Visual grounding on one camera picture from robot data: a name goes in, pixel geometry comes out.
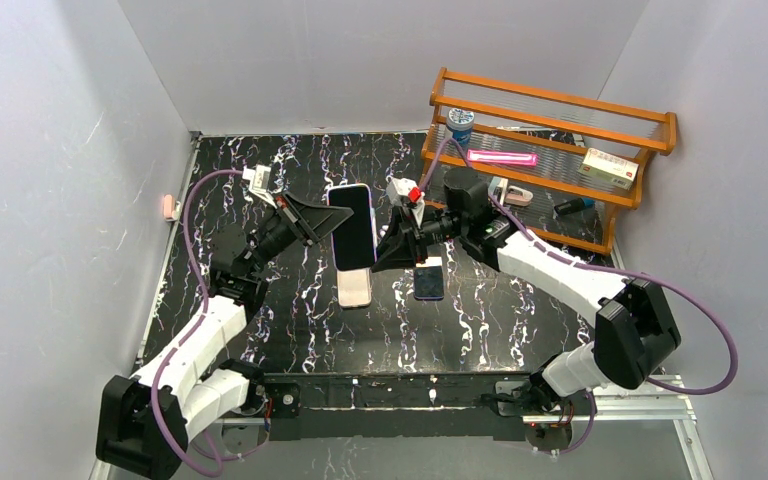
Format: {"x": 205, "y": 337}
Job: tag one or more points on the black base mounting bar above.
{"x": 458, "y": 404}

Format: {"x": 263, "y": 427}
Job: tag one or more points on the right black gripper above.
{"x": 414, "y": 235}

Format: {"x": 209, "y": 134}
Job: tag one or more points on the bare black phone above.
{"x": 428, "y": 278}

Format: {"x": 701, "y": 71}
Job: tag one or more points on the blue white round jar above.
{"x": 459, "y": 126}

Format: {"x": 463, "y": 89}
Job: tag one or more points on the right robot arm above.
{"x": 634, "y": 329}

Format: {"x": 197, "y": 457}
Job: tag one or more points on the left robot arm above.
{"x": 147, "y": 420}

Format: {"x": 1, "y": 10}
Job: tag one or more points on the pink wall clip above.
{"x": 171, "y": 208}

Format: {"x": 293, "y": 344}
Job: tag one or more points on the white red small box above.
{"x": 609, "y": 168}

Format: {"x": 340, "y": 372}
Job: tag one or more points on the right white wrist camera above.
{"x": 405, "y": 195}

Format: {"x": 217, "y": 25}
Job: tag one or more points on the orange wooden shelf rack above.
{"x": 559, "y": 128}

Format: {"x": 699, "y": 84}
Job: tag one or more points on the aluminium frame rail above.
{"x": 656, "y": 404}

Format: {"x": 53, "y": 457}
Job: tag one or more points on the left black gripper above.
{"x": 294, "y": 220}

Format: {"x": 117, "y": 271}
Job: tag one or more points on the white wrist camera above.
{"x": 405, "y": 195}
{"x": 258, "y": 183}

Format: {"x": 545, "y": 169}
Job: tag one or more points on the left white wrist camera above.
{"x": 258, "y": 183}

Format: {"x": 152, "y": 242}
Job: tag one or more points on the light blue stapler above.
{"x": 497, "y": 191}

